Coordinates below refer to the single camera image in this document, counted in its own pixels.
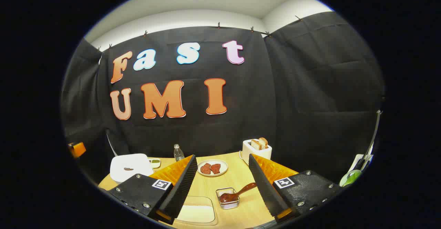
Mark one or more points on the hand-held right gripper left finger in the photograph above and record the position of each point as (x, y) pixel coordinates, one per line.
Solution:
(179, 191)

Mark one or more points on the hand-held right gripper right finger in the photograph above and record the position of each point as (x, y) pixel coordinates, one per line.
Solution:
(265, 187)

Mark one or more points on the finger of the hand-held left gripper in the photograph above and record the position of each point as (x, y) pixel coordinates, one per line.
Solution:
(77, 149)

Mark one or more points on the brown wooden spoon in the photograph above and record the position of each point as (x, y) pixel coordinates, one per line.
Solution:
(237, 192)

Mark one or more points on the white rice cooker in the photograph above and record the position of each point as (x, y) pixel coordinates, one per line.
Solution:
(131, 167)

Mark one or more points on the red meat slice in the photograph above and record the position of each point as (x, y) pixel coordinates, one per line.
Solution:
(205, 169)
(215, 168)

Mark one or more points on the white toaster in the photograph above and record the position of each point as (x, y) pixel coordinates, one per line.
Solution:
(256, 153)

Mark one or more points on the small white divided sauce dish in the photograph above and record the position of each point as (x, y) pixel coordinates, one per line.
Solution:
(155, 162)

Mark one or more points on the clear plastic water bottle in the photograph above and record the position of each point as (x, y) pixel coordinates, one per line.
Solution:
(178, 153)

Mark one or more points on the toast bread slice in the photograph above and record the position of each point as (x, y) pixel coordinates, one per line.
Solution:
(256, 144)
(264, 142)

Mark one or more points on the round white plate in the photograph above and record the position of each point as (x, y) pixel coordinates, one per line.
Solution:
(222, 165)

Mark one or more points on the green round object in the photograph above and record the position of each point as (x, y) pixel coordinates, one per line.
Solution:
(350, 178)

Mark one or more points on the black backdrop cloth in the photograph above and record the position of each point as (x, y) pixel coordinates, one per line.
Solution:
(262, 94)

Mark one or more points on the white paper sheet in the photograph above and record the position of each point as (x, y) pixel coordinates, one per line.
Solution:
(360, 160)

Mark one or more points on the thin grey metal rod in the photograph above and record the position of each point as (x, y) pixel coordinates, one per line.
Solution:
(373, 136)

